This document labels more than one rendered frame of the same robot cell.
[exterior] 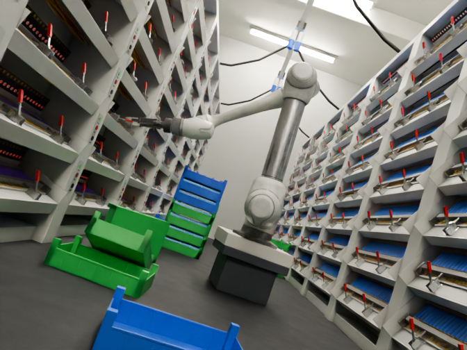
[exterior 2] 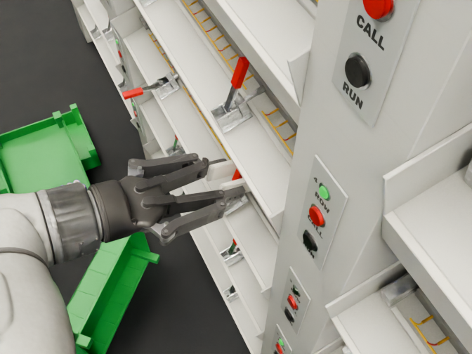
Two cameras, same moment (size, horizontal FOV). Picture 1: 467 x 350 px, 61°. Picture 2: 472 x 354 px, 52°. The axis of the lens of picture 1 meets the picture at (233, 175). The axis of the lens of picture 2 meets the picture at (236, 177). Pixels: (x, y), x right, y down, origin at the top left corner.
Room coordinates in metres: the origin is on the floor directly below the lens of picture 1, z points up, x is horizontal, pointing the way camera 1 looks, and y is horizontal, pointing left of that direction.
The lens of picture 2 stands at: (2.35, 0.40, 1.17)
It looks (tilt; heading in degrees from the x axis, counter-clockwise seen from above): 56 degrees down; 152
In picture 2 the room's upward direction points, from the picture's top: straight up
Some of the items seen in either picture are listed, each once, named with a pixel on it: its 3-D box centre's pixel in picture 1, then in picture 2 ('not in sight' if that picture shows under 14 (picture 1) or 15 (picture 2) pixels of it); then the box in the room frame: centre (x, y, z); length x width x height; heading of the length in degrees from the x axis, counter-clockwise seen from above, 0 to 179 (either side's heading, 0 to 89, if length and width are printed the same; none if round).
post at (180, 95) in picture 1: (164, 114); not in sight; (2.92, 0.63, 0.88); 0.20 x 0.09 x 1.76; 89
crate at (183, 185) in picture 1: (199, 189); not in sight; (2.78, 0.18, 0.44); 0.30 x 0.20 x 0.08; 97
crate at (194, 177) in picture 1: (203, 178); not in sight; (2.78, 0.18, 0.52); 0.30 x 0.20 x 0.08; 97
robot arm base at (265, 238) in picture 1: (254, 234); not in sight; (1.99, -0.20, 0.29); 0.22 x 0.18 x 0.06; 20
